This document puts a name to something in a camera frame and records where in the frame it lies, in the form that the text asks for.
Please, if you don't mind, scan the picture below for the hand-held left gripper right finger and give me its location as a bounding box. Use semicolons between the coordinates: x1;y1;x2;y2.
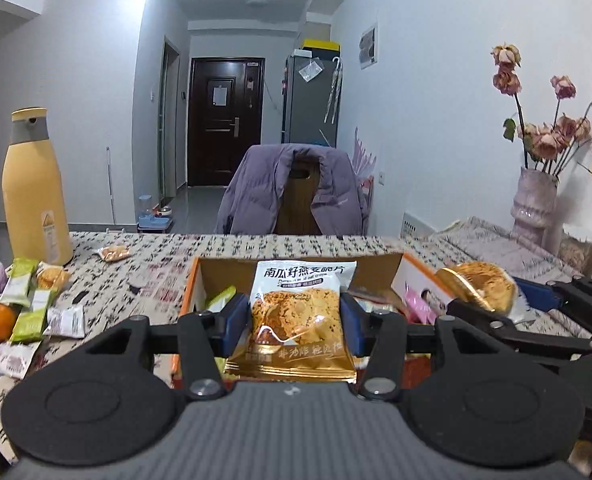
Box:
340;292;502;401

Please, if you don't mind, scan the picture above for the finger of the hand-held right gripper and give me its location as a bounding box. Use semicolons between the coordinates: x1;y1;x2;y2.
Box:
446;299;592;361
516;275;592;333

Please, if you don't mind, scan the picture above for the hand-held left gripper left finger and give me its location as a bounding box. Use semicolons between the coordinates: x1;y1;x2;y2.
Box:
80;292;251;401

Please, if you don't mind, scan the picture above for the green snack bar packet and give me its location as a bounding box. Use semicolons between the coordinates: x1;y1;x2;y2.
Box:
206;285;237;316
0;257;39;308
10;287;59;343

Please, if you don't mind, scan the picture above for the red and blue snack packet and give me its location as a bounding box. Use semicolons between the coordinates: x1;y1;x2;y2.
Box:
353;287;407;313

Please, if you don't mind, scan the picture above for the red cardboard box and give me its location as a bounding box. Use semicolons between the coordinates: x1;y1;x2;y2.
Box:
173;252;457;393

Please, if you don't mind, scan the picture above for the white golden crisp packet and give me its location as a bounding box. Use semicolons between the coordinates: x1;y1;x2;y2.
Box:
224;259;357;385

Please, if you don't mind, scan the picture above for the round cake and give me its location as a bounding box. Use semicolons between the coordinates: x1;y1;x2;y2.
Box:
435;260;533;326

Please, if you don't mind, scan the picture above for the pink snack packet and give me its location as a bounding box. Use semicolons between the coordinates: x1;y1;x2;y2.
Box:
403;282;449;323

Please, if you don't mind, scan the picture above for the pink ribbed vase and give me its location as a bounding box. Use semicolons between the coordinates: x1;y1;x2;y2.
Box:
511;167;559;251

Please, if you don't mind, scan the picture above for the purple puffer jacket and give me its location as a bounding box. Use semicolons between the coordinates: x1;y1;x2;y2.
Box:
215;143;369;236

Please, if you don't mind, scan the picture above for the wooden chair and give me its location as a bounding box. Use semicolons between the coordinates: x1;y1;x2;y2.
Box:
276;152;327;235

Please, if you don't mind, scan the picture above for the blue pet feeder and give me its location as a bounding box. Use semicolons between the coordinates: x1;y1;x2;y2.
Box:
136;194;173;233

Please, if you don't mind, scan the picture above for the small golden cookie packet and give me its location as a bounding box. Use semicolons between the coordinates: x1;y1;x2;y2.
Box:
36;264;71;292
97;245;131;263

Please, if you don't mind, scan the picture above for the dried rose bouquet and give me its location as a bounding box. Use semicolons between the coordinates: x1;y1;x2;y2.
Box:
491;44;592;177

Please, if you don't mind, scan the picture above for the small white snack packet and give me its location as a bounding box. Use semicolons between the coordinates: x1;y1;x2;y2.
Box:
0;341;44;380
43;305;86;338

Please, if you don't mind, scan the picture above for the dark entrance door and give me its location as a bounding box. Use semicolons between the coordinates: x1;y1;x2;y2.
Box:
187;56;265;188

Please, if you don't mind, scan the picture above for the mop stick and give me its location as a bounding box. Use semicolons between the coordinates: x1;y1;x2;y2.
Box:
106;146;117;231

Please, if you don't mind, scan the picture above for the interior side door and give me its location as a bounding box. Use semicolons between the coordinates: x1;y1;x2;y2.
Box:
158;35;181;201

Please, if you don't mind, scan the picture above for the grey refrigerator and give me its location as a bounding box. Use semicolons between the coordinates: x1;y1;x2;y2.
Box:
281;52;341;147

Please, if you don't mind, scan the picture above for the white folded umbrella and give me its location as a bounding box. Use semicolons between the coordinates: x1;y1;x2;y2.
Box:
324;57;344;125

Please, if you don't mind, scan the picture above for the yellow thermos bottle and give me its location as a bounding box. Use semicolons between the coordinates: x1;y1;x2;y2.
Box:
2;107;74;267

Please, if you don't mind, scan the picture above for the clear plastic bag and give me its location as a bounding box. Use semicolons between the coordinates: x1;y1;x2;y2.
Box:
298;59;324;83

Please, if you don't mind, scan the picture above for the yellow box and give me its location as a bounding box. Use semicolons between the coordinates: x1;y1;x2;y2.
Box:
301;37;341;52

